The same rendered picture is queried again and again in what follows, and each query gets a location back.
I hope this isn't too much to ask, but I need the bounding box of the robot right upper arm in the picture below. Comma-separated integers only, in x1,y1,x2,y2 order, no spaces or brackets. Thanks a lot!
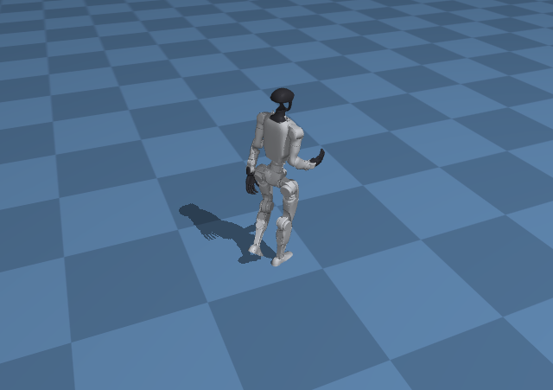
287,125,304,167

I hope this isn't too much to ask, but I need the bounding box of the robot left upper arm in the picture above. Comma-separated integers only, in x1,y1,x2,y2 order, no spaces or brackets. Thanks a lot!
253,112,270,149

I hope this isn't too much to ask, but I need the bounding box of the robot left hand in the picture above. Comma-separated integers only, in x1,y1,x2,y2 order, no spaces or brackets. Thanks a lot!
245,167,259,195

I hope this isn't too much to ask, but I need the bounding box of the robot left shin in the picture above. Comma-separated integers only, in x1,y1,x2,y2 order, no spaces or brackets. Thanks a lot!
253,200,271,248

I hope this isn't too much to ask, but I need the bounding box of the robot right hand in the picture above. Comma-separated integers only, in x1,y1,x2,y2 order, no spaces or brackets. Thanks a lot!
309,149,325,167

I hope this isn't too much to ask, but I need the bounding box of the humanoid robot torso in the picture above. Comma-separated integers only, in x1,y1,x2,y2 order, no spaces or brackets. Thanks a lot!
263,111,296,188

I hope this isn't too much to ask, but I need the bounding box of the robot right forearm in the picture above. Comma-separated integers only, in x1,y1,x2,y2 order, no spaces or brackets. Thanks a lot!
294,157,316,170

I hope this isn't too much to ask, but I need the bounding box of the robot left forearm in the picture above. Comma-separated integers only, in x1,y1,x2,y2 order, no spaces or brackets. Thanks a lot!
246,138,260,173

